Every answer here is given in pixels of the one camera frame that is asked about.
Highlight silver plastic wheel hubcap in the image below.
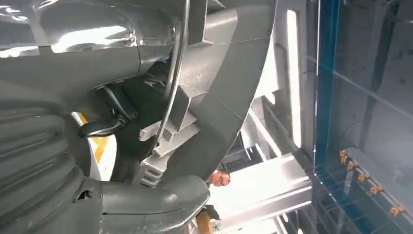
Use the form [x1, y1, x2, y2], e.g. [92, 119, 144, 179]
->
[117, 0, 278, 190]

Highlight blue metal shelf rack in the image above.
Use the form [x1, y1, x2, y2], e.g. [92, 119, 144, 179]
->
[313, 0, 413, 234]

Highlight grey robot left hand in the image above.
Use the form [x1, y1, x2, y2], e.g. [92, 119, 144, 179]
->
[0, 0, 210, 234]

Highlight person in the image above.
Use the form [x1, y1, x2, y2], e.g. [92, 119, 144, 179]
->
[195, 170, 232, 234]

